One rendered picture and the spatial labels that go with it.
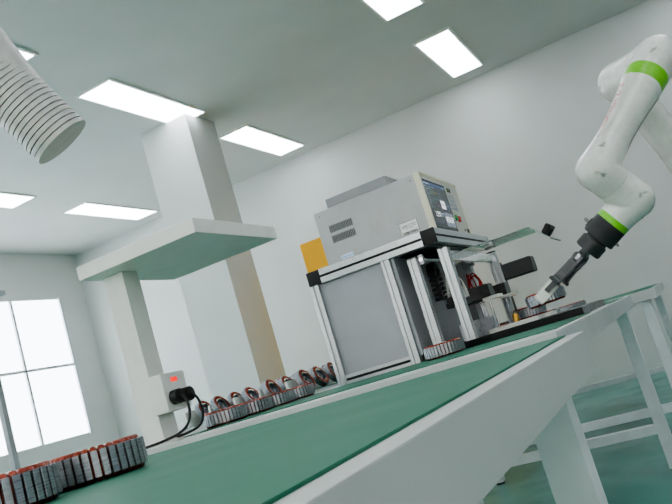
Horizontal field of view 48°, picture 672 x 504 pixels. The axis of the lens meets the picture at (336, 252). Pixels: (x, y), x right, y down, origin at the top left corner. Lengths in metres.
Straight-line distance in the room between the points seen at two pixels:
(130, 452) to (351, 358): 1.52
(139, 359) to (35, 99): 0.71
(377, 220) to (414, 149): 5.77
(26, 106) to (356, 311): 1.09
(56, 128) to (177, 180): 4.65
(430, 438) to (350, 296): 1.95
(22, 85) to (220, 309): 4.48
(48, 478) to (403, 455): 0.49
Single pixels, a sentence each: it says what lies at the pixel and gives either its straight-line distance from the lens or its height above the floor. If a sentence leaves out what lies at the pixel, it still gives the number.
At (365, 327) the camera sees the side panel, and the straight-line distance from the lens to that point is 2.31.
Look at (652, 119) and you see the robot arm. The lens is 2.48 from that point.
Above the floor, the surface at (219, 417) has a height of 0.77.
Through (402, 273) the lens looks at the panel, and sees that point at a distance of 2.30.
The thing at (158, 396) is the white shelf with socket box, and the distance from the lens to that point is 1.81.
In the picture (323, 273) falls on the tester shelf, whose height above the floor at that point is 1.10.
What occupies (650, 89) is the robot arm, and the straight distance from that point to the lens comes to 2.25.
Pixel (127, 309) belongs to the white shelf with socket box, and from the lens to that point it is 1.87.
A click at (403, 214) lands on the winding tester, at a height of 1.21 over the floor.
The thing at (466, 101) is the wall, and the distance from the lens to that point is 8.11.
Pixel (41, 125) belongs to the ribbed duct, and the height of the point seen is 1.59.
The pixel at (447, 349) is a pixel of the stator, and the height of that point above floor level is 0.77.
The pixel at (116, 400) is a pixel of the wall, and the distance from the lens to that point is 10.25.
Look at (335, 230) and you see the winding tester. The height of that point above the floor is 1.24.
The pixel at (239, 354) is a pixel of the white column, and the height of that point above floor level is 1.18.
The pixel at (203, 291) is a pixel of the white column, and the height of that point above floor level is 1.78.
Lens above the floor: 0.78
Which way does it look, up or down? 9 degrees up
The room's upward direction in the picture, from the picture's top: 17 degrees counter-clockwise
